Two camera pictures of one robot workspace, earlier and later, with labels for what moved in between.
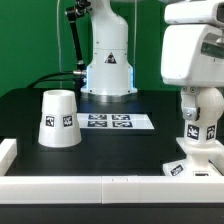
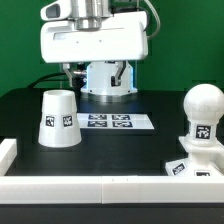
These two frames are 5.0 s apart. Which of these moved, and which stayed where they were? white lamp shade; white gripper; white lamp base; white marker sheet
Moved: white gripper
Stayed: white marker sheet; white lamp shade; white lamp base
